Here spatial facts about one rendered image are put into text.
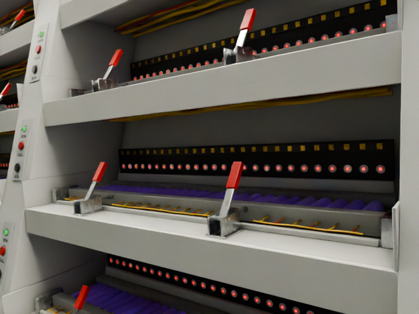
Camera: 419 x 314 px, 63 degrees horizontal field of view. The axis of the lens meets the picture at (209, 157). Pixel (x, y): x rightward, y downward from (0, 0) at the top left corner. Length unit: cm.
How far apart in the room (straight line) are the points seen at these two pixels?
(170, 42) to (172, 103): 36
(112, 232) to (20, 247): 26
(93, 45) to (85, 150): 23
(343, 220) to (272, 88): 16
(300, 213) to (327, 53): 17
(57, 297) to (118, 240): 27
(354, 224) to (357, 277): 8
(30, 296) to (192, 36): 60
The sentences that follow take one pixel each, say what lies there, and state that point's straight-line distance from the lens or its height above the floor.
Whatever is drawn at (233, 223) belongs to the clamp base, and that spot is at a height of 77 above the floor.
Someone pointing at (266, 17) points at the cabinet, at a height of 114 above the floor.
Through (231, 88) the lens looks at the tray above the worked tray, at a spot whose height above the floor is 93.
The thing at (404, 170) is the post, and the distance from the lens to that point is 32.
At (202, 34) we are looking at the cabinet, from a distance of 76.
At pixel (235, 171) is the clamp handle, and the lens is 41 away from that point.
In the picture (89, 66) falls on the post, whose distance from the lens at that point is 81.
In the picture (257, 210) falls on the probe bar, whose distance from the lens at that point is 43.
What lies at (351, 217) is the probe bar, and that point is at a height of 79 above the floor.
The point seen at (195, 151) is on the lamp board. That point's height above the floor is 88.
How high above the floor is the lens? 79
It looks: 8 degrees up
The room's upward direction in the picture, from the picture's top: 6 degrees clockwise
